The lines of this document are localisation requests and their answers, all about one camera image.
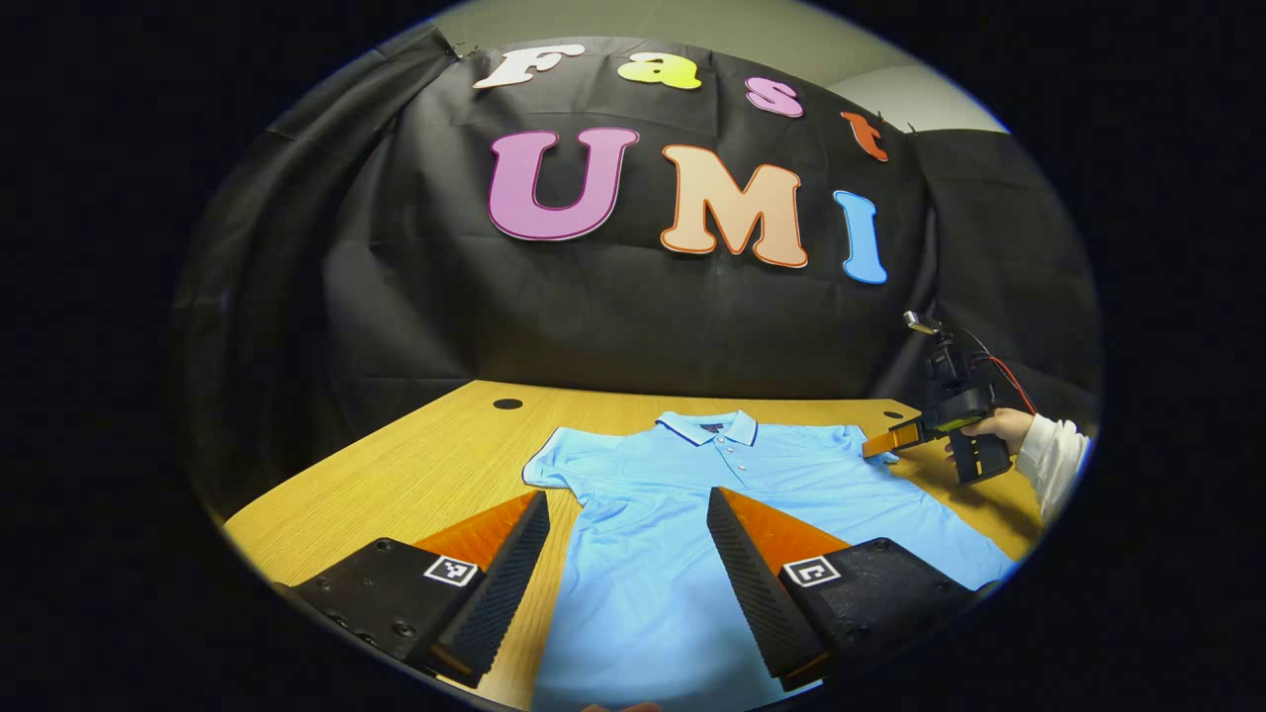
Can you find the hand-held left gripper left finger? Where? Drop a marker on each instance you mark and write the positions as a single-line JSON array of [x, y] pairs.
[[509, 583]]

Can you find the light blue T-shirt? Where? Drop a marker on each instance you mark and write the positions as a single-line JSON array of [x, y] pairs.
[[653, 593]]

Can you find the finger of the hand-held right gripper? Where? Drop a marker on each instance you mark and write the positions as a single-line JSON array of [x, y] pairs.
[[890, 440]]

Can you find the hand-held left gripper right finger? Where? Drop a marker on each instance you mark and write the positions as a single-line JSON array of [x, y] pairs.
[[752, 583]]

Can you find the black backdrop cloth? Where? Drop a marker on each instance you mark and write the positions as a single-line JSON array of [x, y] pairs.
[[613, 326]]

